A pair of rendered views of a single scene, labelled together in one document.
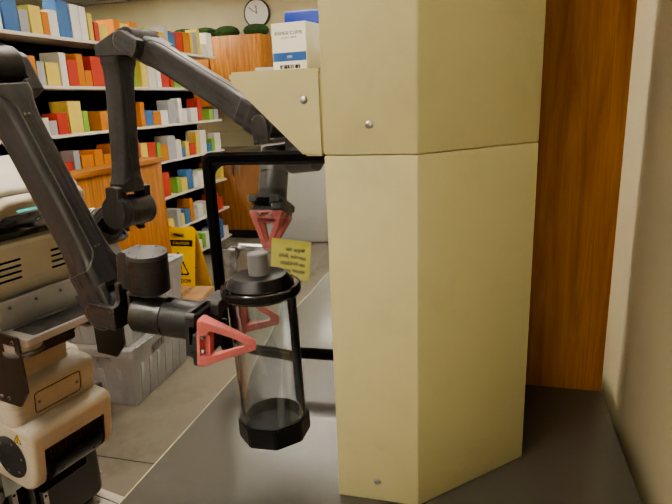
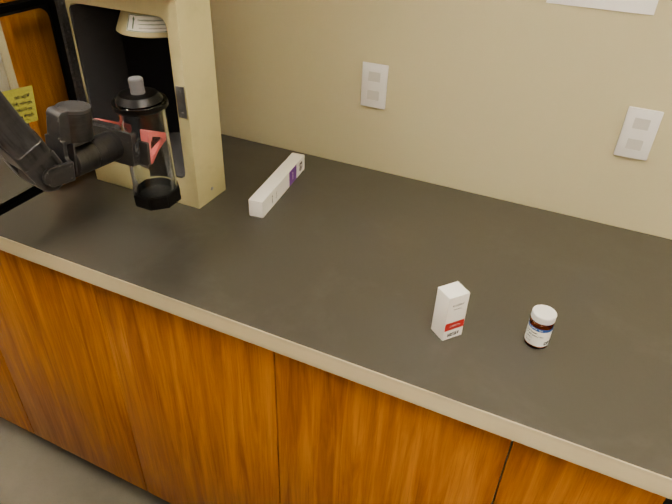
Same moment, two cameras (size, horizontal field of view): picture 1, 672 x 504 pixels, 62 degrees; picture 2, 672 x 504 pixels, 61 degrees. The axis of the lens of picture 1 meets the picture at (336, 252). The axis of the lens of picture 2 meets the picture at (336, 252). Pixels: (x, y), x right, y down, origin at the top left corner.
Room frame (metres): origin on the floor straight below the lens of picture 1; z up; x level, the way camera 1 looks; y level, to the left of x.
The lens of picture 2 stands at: (0.17, 1.13, 1.64)
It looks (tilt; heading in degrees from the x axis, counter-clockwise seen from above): 35 degrees down; 278
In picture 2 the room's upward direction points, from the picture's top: 2 degrees clockwise
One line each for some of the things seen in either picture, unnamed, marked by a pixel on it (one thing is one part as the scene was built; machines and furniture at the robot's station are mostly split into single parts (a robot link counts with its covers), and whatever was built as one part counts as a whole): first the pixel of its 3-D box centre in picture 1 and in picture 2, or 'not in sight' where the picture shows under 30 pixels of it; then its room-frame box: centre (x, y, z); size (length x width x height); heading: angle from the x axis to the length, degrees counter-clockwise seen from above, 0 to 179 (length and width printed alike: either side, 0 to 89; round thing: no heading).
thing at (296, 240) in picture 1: (287, 259); (18, 106); (1.01, 0.09, 1.19); 0.30 x 0.01 x 0.40; 77
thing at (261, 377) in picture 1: (267, 355); (148, 149); (0.73, 0.10, 1.13); 0.11 x 0.11 x 0.21
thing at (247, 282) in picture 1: (259, 275); (138, 94); (0.73, 0.10, 1.25); 0.09 x 0.09 x 0.07
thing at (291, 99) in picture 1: (314, 110); not in sight; (0.84, 0.02, 1.46); 0.32 x 0.11 x 0.10; 165
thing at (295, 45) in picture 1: (298, 48); not in sight; (0.78, 0.04, 1.54); 0.05 x 0.05 x 0.06; 65
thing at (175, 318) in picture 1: (191, 319); (104, 148); (0.76, 0.21, 1.18); 0.10 x 0.07 x 0.07; 165
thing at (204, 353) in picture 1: (227, 335); (144, 141); (0.71, 0.15, 1.17); 0.09 x 0.07 x 0.07; 75
